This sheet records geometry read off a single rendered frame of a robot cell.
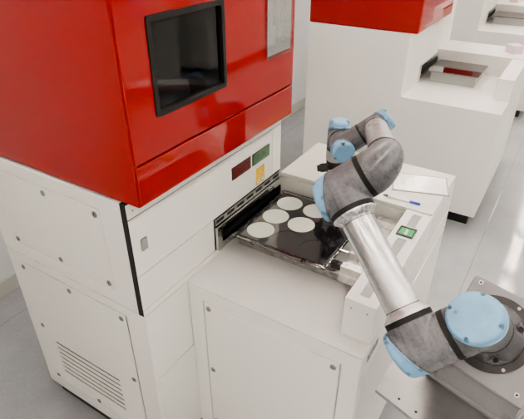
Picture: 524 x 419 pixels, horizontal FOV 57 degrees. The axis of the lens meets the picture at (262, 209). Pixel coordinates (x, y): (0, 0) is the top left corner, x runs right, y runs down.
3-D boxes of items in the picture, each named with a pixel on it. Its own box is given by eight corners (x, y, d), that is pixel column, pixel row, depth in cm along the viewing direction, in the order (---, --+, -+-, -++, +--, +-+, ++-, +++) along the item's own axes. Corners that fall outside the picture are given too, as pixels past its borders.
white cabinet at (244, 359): (202, 431, 206) (186, 283, 163) (307, 298, 276) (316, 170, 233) (341, 516, 177) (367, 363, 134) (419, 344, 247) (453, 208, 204)
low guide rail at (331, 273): (239, 244, 181) (238, 237, 180) (241, 240, 183) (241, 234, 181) (365, 291, 159) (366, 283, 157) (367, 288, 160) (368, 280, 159)
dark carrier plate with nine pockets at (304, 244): (235, 234, 174) (235, 233, 173) (284, 193, 198) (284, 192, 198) (323, 266, 158) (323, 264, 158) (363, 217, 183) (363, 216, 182)
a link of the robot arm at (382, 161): (397, 138, 113) (380, 99, 157) (357, 163, 117) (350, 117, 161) (422, 178, 116) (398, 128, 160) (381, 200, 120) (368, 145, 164)
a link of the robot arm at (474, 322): (525, 341, 107) (517, 331, 96) (467, 364, 111) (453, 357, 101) (496, 292, 113) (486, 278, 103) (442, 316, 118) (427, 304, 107)
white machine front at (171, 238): (139, 314, 150) (118, 203, 129) (274, 199, 208) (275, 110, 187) (146, 318, 148) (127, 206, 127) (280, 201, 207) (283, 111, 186)
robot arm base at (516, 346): (541, 330, 114) (536, 322, 107) (500, 379, 115) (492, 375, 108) (485, 290, 124) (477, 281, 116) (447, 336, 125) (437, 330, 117)
